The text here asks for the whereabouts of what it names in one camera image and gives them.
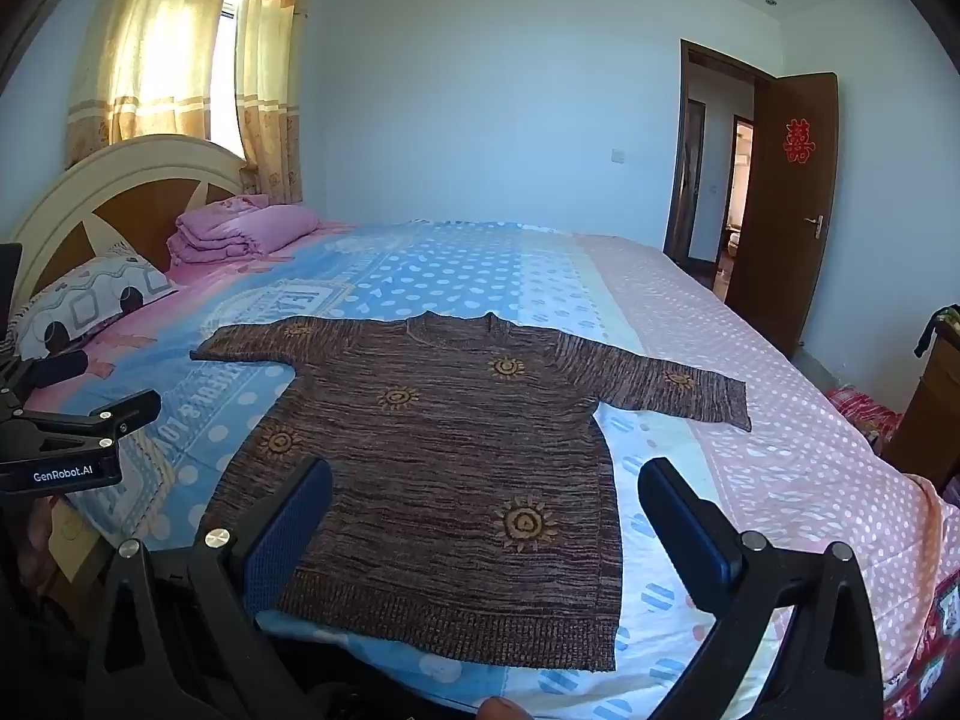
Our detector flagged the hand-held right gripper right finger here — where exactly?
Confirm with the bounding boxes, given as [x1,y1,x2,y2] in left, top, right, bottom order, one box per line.
[637,456,886,720]

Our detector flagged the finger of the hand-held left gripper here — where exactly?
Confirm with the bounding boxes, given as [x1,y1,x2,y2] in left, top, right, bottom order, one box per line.
[22,349,91,395]
[19,388,164,440]

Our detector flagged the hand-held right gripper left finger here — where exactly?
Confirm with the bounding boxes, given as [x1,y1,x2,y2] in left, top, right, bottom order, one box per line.
[84,456,335,720]

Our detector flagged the brown knitted sun-pattern sweater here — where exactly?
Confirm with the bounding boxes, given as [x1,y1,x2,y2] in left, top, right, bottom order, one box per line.
[190,310,753,672]

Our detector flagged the grey white patterned pillow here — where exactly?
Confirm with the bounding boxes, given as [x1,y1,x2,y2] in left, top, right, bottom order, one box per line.
[11,251,181,361]

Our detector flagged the blue pink polka-dot bed sheet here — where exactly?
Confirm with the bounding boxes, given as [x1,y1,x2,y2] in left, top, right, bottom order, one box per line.
[22,219,947,720]

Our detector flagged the cream and wood headboard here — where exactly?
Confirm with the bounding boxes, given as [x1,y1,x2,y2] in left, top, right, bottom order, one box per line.
[4,133,248,316]

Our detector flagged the red patterned cloth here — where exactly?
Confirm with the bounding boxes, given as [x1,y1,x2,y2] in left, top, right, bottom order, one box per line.
[825,385,902,452]

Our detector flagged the folded pink quilt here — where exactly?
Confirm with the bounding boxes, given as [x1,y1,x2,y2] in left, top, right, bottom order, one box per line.
[166,195,322,267]

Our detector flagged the brown wooden cabinet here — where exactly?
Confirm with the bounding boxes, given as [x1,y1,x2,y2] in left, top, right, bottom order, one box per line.
[881,315,960,496]

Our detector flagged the brown wooden door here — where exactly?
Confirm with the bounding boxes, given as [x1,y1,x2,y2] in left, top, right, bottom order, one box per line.
[724,73,839,361]

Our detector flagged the dark cloth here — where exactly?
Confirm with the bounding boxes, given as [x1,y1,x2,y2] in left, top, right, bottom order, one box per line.
[913,304,960,359]

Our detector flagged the wide yellow patterned curtain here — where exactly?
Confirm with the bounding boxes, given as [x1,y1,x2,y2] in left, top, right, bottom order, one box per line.
[66,0,241,167]

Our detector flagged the narrow yellow patterned curtain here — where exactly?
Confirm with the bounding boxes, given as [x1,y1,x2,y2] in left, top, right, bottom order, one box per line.
[236,0,317,207]

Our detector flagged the red paper door decoration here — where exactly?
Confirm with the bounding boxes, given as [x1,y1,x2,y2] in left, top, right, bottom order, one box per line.
[783,118,815,164]

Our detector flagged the dark wooden door frame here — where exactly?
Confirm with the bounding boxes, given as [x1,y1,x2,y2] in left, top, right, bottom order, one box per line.
[664,39,777,271]

